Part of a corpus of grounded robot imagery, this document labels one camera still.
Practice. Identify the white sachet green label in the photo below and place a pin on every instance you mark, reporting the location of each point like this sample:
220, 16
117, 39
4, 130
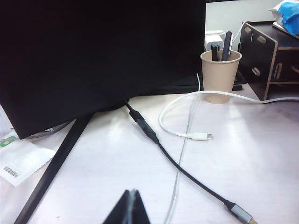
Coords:
21, 156

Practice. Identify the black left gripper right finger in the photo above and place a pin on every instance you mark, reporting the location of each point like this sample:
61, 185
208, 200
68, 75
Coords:
137, 210

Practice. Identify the beige paper cup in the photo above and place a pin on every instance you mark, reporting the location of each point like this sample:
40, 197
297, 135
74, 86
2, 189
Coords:
219, 79

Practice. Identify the black flat stand foot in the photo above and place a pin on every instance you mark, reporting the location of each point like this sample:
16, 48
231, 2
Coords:
56, 163

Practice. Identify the blue white plastic packet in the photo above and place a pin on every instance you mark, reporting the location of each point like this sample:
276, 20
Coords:
289, 16

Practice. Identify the thick black pen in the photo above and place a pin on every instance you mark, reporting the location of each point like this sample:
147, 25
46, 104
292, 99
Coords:
226, 46

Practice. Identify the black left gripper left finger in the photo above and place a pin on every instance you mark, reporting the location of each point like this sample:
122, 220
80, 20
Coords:
119, 210

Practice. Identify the white power adapter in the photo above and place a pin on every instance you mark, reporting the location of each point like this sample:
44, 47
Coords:
213, 40

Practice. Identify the black wooden desk organizer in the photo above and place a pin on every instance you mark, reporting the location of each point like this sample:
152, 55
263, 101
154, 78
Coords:
259, 63

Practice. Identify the dark black monitor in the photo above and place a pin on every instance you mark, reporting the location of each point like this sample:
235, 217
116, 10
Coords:
93, 58

